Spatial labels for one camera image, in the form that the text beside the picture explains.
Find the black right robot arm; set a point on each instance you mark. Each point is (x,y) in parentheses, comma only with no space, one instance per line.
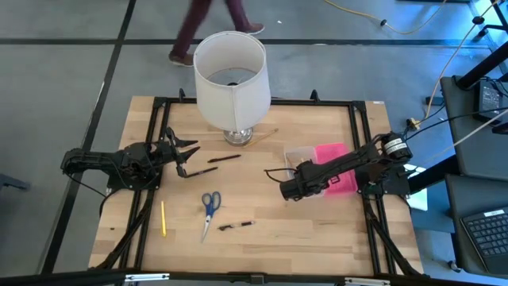
(357,159)

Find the black laptop keyboard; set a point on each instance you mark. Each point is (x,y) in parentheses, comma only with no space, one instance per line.
(488,238)

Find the person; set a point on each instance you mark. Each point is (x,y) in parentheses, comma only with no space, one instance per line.
(194,24)

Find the thin yellow pen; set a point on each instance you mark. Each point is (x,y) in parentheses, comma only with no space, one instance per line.
(163,218)

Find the black crossbar with silver brackets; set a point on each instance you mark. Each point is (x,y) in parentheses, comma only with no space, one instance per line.
(79,278)

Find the black power adapter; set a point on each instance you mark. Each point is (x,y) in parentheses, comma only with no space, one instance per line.
(487,99)

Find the clear plastic supply box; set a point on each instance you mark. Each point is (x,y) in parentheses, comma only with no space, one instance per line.
(295,155)

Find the white shade table lamp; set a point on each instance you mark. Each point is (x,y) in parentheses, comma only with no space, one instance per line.
(232,103)

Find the pen with black grip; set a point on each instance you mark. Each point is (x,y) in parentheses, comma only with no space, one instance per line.
(236,225)

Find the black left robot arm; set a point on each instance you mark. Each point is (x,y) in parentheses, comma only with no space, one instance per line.
(91,159)

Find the grey side table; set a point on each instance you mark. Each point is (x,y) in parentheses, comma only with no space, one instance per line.
(460,139)

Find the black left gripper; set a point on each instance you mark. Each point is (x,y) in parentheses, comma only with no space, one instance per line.
(163,155)

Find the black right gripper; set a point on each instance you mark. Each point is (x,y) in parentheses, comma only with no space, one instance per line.
(303,182)

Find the black stand beam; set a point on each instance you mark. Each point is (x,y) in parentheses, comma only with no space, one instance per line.
(484,65)

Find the black aluminium table frame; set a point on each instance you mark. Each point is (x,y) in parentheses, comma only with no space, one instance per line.
(317,103)

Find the wooden pencil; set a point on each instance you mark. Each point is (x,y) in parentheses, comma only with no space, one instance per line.
(262,137)

